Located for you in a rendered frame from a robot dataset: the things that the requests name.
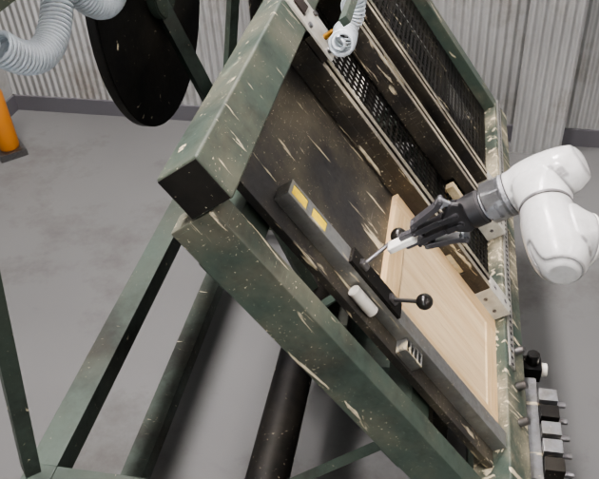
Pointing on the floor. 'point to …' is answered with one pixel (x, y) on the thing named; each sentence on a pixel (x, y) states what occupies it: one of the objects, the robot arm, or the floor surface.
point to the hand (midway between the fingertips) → (402, 241)
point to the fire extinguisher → (0, 120)
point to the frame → (134, 314)
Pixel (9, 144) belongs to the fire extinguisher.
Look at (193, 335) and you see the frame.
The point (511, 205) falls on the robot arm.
